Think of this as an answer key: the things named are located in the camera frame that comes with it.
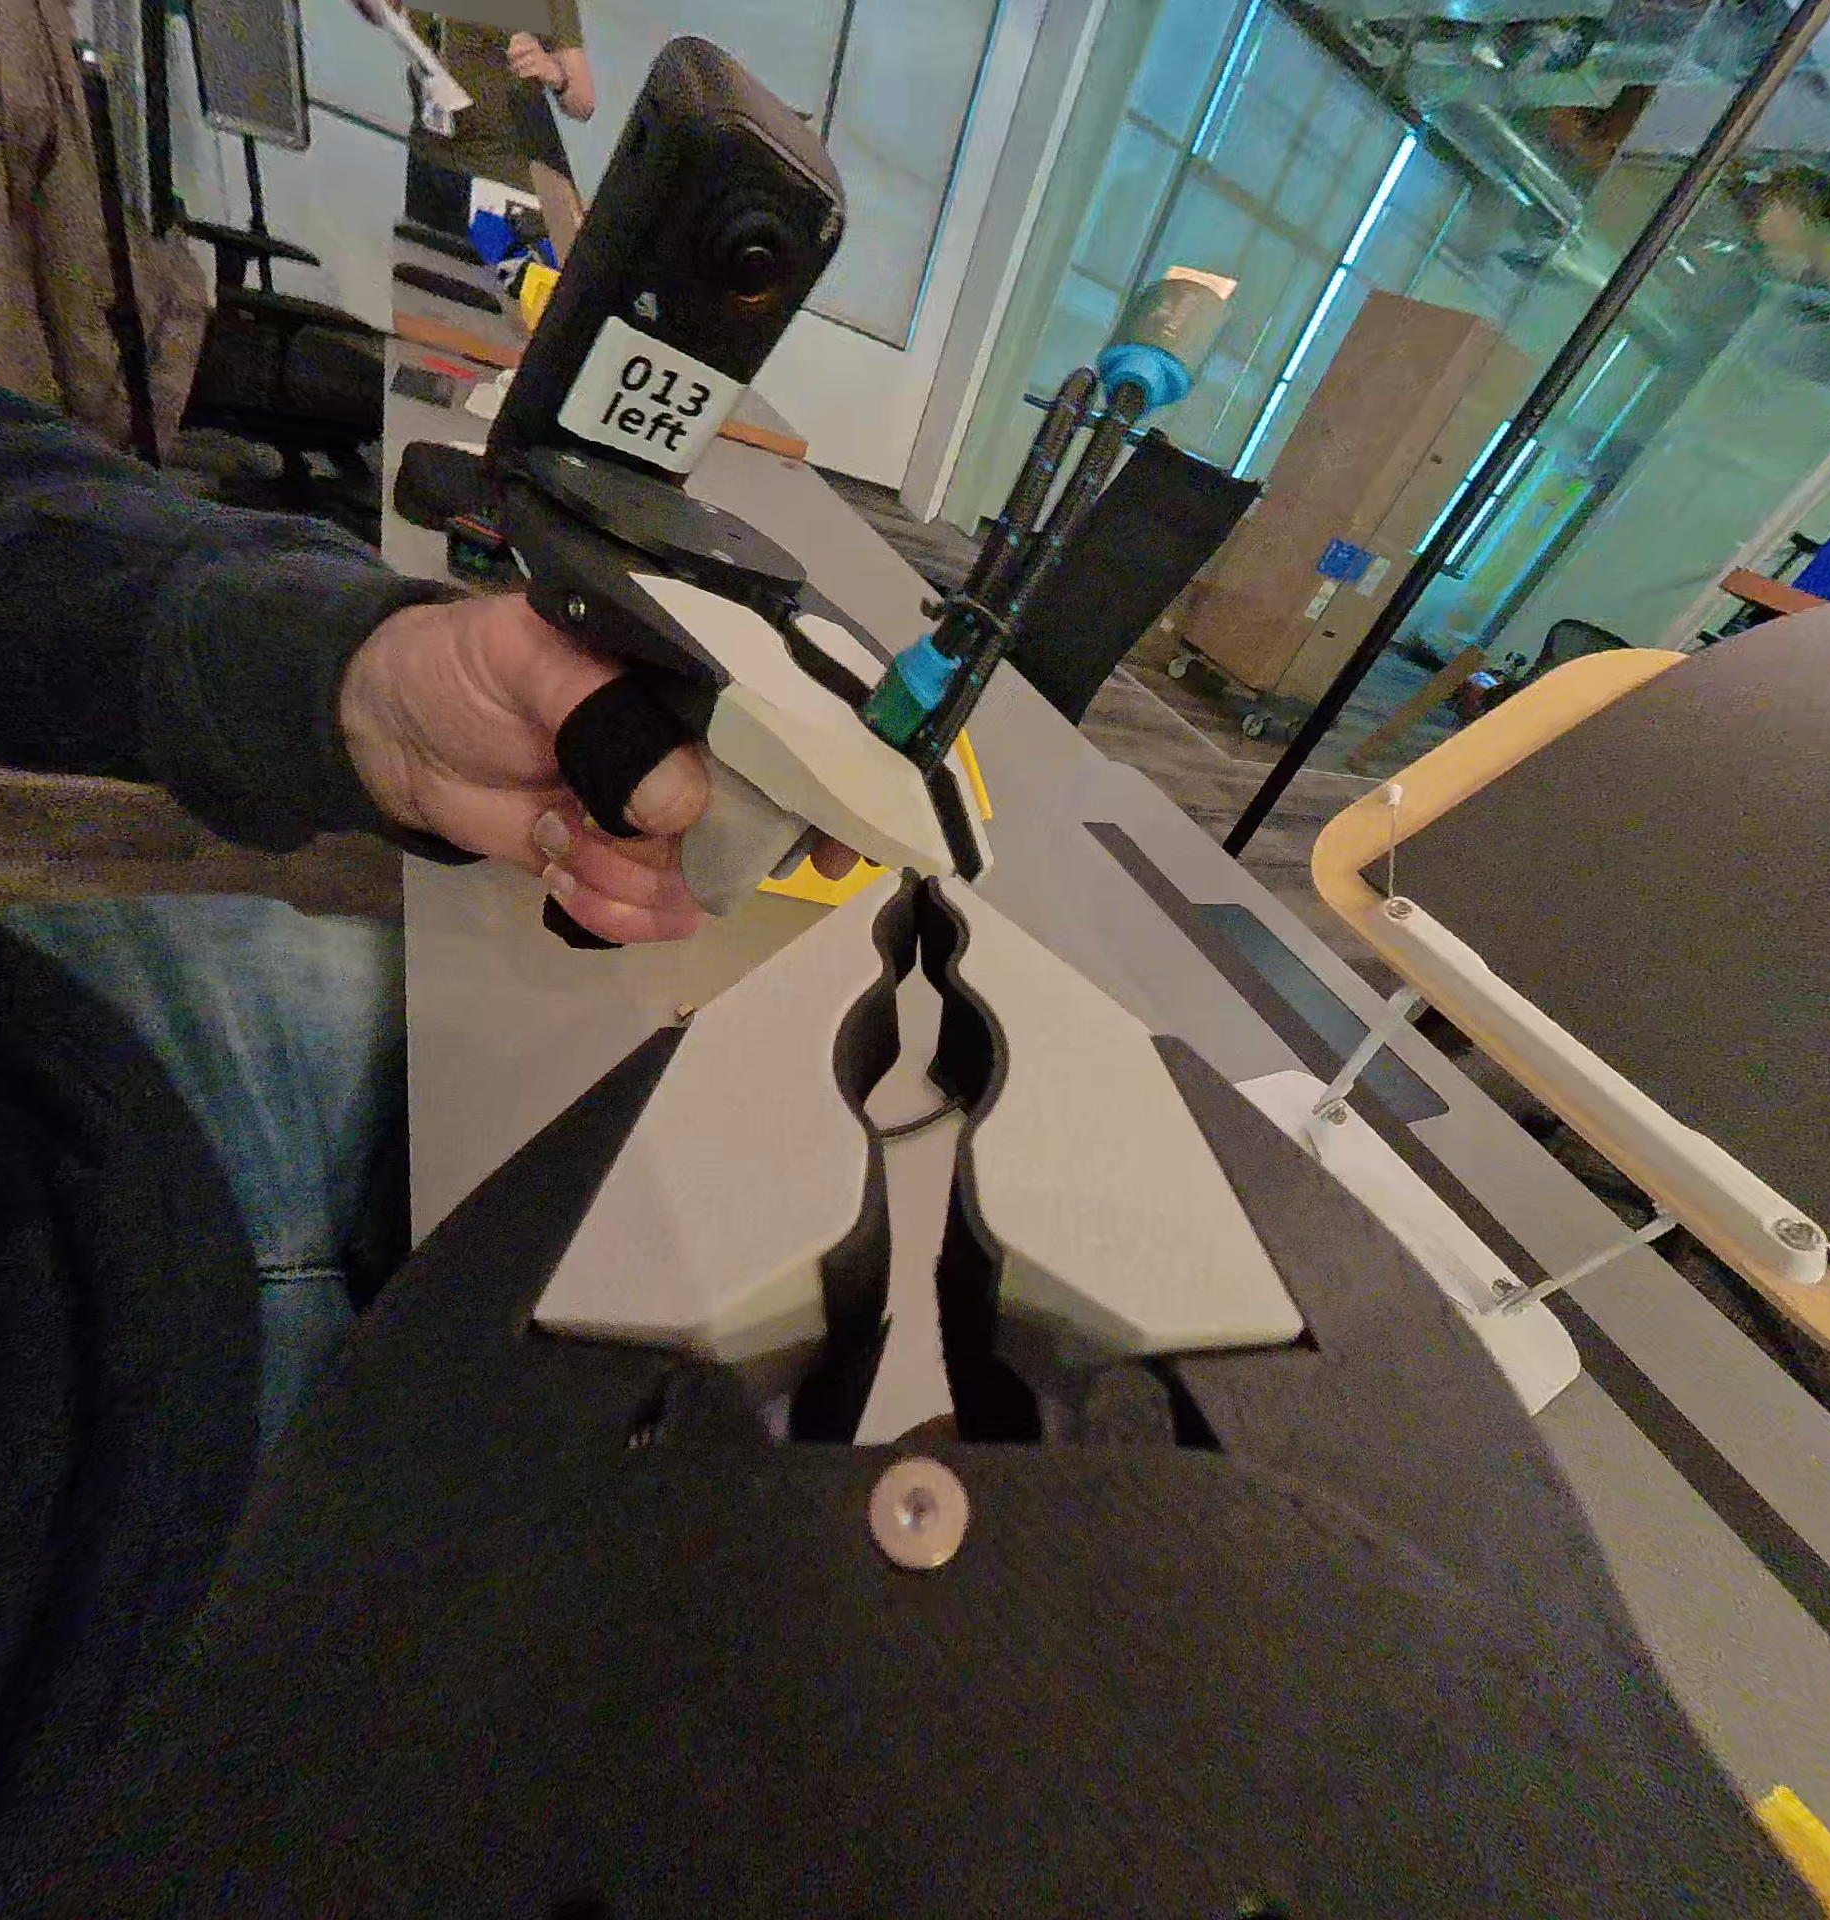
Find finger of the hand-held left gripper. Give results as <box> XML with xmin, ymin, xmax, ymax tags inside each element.
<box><xmin>705</xmin><ymin>648</ymin><xmax>969</xmax><ymax>880</ymax></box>
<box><xmin>785</xmin><ymin>611</ymin><xmax>999</xmax><ymax>887</ymax></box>

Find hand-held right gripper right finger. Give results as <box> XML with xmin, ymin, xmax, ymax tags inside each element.
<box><xmin>931</xmin><ymin>884</ymin><xmax>1308</xmax><ymax>1361</ymax></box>

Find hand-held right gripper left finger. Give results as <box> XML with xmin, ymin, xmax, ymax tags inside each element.
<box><xmin>532</xmin><ymin>877</ymin><xmax>923</xmax><ymax>1352</ymax></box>

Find green plug braided hdmi cable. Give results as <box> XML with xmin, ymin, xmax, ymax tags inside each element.
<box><xmin>855</xmin><ymin>266</ymin><xmax>1245</xmax><ymax>759</ymax></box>

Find person's left forearm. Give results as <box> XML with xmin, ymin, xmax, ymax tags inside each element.
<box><xmin>0</xmin><ymin>386</ymin><xmax>474</xmax><ymax>858</ymax></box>

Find person's left hand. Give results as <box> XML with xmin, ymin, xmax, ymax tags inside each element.
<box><xmin>341</xmin><ymin>588</ymin><xmax>723</xmax><ymax>948</ymax></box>

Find yellow plastic bin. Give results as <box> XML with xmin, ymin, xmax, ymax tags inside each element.
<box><xmin>755</xmin><ymin>730</ymin><xmax>1001</xmax><ymax>910</ymax></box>

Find person's leg in jeans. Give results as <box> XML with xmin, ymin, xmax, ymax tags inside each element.
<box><xmin>10</xmin><ymin>896</ymin><xmax>414</xmax><ymax>1388</ymax></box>

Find cardboard box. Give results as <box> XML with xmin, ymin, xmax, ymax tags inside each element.
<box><xmin>1181</xmin><ymin>284</ymin><xmax>1524</xmax><ymax>709</ymax></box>

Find grey panel with wooden rim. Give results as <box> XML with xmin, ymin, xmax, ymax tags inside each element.
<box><xmin>1312</xmin><ymin>596</ymin><xmax>1830</xmax><ymax>1382</ymax></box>

